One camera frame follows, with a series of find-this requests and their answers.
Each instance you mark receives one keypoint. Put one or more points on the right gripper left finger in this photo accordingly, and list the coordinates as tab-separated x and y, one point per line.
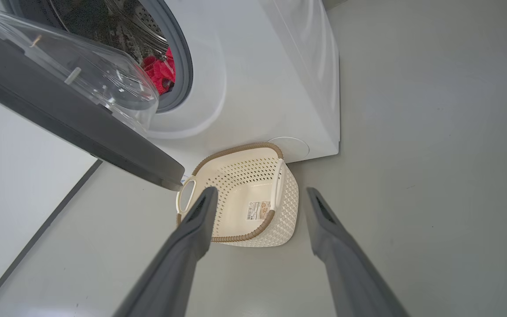
174	264

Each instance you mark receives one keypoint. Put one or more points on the red and white garment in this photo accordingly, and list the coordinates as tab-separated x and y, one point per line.
161	72

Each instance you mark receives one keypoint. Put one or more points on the cream perforated laundry basket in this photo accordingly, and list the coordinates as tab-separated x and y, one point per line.
244	189

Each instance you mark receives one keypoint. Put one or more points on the white board with dark edge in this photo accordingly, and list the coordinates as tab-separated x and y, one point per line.
16	176

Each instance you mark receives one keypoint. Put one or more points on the white front-load washing machine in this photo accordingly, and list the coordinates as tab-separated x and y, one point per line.
258	88

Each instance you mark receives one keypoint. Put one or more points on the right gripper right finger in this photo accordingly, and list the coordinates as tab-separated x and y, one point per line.
350	264

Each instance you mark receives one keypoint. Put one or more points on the dark grey glass washer door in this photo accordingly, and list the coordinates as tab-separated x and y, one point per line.
60	114

